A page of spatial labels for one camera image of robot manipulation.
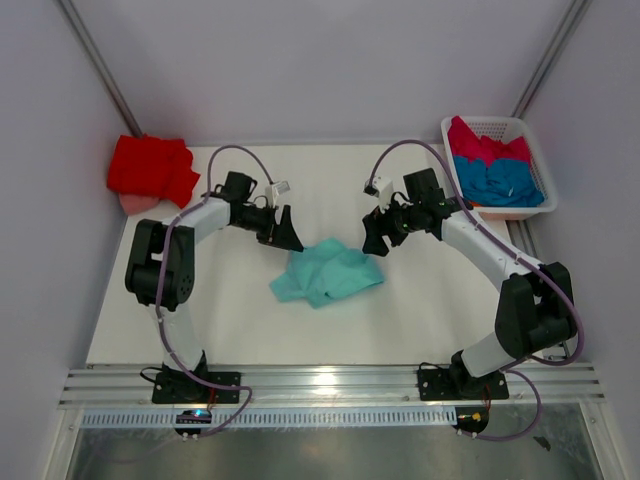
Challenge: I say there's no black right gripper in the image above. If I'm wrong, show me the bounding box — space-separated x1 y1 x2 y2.
362 193 422 257

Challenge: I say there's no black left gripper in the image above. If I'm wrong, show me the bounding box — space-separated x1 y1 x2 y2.
232 203 303 252

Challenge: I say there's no teal t shirt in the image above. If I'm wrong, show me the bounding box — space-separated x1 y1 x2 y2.
269 238 385 309

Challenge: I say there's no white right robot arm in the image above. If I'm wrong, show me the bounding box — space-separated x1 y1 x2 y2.
362 169 579 399

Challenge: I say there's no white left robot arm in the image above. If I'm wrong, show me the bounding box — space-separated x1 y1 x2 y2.
125 172 303 404

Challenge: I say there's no magenta t shirt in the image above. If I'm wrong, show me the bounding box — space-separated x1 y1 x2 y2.
447 116 531 167

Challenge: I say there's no blue t shirt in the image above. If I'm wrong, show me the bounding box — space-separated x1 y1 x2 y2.
453 156 544 208

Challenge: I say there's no pink folded t shirt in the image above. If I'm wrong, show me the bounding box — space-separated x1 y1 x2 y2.
119 194 160 216

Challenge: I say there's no red folded t shirt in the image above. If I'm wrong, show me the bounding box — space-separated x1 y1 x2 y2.
106 135 200 209

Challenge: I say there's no white plastic basket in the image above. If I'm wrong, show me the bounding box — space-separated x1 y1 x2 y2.
441 116 558 220

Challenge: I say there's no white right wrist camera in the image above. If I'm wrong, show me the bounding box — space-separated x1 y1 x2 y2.
363 176 394 213

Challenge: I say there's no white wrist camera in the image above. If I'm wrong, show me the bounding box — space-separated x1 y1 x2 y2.
363 176 394 213
264 181 290 208

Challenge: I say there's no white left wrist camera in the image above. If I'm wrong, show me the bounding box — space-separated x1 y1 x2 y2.
264 181 290 208

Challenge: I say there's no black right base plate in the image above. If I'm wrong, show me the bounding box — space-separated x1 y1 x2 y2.
416 362 510 401

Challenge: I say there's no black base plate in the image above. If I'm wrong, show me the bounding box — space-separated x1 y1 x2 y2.
416 362 510 401
151 370 240 405

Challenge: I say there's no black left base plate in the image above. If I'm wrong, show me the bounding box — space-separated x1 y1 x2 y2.
151 370 240 405

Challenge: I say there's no white slotted cable duct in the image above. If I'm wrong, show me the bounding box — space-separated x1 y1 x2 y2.
79 405 457 429

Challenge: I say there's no aluminium mounting rail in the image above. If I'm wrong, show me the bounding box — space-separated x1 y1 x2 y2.
58 363 606 409

